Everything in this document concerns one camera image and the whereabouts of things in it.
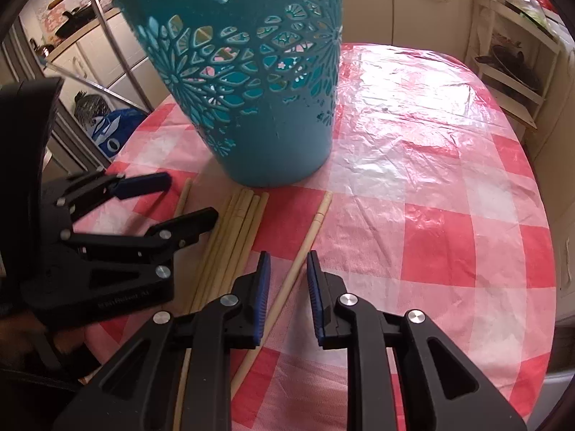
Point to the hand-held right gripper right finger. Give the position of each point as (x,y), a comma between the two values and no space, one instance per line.
(314,298)

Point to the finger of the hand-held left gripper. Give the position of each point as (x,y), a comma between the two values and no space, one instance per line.
(146,184)
(188,226)

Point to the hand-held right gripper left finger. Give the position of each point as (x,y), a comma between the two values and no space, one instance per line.
(263,298)

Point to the wooden chopstick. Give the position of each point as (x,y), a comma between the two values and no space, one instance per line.
(240,242)
(216,240)
(254,233)
(305,242)
(184,195)
(229,238)

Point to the teal cutout plastic basket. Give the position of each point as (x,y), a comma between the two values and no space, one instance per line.
(278,143)

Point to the person's left hand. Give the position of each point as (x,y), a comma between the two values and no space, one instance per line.
(15,334)

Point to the blue white plastic bag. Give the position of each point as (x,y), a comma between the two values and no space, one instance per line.
(121,125)

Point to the metal kettle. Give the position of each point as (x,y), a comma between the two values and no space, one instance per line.
(41,47)

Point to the cream kitchen base cabinet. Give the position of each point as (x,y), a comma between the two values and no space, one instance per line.
(90,60)

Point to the black frying pan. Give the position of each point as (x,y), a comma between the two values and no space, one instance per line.
(74,24)

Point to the red white checkered tablecloth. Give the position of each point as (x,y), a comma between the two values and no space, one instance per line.
(426,188)

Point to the dark pan with lid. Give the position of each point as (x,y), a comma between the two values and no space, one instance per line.
(507,65)

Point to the tall cream cupboard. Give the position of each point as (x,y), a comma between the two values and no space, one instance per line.
(417,0)

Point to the white shelf rack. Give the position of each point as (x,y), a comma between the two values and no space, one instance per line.
(546,40)

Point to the clear plastic bag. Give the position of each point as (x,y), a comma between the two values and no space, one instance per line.
(537,11)

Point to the chrome metal tube frame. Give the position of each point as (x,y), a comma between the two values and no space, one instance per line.
(119,49)

